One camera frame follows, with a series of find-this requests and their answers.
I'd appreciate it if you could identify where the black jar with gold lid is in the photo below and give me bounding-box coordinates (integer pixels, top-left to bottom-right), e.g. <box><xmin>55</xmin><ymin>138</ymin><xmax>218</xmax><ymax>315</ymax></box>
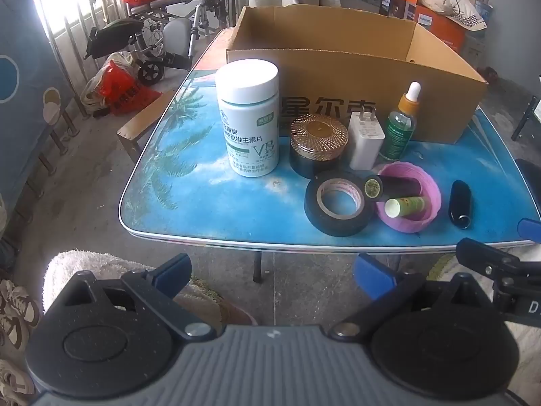
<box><xmin>289</xmin><ymin>114</ymin><xmax>349</xmax><ymax>179</ymax></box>

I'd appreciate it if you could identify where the black tape roll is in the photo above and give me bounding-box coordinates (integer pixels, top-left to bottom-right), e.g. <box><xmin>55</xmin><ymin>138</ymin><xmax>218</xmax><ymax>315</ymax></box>
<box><xmin>304</xmin><ymin>172</ymin><xmax>378</xmax><ymax>238</ymax></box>

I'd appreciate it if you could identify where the white pill bottle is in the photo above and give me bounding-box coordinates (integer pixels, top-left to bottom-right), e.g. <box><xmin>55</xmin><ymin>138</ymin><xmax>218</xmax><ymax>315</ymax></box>
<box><xmin>215</xmin><ymin>60</ymin><xmax>280</xmax><ymax>178</ymax></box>

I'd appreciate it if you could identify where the metal railing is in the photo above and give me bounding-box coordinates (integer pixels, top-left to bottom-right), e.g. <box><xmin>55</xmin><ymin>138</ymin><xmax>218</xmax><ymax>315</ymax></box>
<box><xmin>25</xmin><ymin>0</ymin><xmax>127</xmax><ymax>136</ymax></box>

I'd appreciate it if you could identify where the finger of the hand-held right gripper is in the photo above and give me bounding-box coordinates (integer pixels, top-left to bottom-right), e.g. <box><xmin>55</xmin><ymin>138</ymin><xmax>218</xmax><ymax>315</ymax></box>
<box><xmin>516</xmin><ymin>218</ymin><xmax>541</xmax><ymax>238</ymax></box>
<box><xmin>455</xmin><ymin>238</ymin><xmax>541</xmax><ymax>288</ymax></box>

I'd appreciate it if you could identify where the green yellow lip balm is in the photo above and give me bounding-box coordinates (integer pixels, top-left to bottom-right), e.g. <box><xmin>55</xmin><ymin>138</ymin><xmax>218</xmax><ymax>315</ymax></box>
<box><xmin>384</xmin><ymin>196</ymin><xmax>425</xmax><ymax>220</ymax></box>

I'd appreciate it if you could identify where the small black tube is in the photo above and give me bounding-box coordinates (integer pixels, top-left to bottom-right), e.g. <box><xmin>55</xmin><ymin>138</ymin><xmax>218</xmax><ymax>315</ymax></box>
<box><xmin>363</xmin><ymin>174</ymin><xmax>419</xmax><ymax>200</ymax></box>

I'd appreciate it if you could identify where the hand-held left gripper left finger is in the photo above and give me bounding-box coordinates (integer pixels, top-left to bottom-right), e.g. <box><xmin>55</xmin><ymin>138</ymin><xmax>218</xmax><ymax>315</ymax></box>
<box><xmin>46</xmin><ymin>253</ymin><xmax>214</xmax><ymax>341</ymax></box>

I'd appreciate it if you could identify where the white fluffy towel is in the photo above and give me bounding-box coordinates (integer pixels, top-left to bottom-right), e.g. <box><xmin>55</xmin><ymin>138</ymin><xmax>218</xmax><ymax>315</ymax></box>
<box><xmin>42</xmin><ymin>250</ymin><xmax>220</xmax><ymax>331</ymax></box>

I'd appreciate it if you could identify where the white plastic bag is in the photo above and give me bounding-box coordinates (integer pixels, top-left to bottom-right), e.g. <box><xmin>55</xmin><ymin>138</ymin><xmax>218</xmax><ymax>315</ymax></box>
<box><xmin>80</xmin><ymin>51</ymin><xmax>136</xmax><ymax>111</ymax></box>

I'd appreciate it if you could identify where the black seat cushion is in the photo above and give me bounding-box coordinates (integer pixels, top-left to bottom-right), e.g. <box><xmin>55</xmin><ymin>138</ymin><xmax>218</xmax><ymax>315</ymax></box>
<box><xmin>84</xmin><ymin>19</ymin><xmax>144</xmax><ymax>60</ymax></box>

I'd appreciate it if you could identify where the brown cardboard box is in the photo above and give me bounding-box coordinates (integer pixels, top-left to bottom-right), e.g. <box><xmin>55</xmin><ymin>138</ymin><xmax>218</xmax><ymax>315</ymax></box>
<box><xmin>226</xmin><ymin>5</ymin><xmax>489</xmax><ymax>144</ymax></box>

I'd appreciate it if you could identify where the white charger plug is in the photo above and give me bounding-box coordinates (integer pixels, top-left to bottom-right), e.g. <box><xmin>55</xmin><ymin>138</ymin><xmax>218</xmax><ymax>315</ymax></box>
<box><xmin>349</xmin><ymin>108</ymin><xmax>386</xmax><ymax>171</ymax></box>

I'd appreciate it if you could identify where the orange appliance carton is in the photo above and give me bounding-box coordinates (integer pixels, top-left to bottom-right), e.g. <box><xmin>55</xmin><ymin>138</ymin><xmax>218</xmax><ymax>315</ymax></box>
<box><xmin>380</xmin><ymin>0</ymin><xmax>470</xmax><ymax>53</ymax></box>

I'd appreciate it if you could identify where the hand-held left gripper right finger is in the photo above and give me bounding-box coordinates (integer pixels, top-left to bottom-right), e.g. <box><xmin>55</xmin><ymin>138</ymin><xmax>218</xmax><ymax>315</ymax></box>
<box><xmin>330</xmin><ymin>253</ymin><xmax>501</xmax><ymax>341</ymax></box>

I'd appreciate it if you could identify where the folding wheelchair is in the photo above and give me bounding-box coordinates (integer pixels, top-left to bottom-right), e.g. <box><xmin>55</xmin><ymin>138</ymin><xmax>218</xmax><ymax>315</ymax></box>
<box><xmin>87</xmin><ymin>0</ymin><xmax>239</xmax><ymax>85</ymax></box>

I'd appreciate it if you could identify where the patterned sneaker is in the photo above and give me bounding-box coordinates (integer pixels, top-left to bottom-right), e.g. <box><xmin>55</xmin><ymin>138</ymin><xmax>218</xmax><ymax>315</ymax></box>
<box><xmin>0</xmin><ymin>357</ymin><xmax>37</xmax><ymax>396</ymax></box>
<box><xmin>0</xmin><ymin>281</ymin><xmax>41</xmax><ymax>349</ymax></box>

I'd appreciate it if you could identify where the black metal frame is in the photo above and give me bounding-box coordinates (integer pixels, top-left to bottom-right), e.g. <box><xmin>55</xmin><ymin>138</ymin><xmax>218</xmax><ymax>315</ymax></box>
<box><xmin>511</xmin><ymin>93</ymin><xmax>541</xmax><ymax>142</ymax></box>

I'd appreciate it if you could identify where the green dropper bottle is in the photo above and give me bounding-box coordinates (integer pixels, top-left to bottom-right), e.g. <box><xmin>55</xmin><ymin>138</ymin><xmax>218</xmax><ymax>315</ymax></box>
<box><xmin>378</xmin><ymin>81</ymin><xmax>417</xmax><ymax>162</ymax></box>

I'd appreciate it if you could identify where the grey printed blanket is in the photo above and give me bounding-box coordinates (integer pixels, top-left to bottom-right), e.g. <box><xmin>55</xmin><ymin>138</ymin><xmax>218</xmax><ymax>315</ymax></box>
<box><xmin>0</xmin><ymin>0</ymin><xmax>81</xmax><ymax>204</ymax></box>

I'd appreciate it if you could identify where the pink plastic bowl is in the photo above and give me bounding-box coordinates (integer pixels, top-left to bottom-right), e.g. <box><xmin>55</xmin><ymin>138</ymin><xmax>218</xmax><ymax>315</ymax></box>
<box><xmin>374</xmin><ymin>161</ymin><xmax>442</xmax><ymax>233</ymax></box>

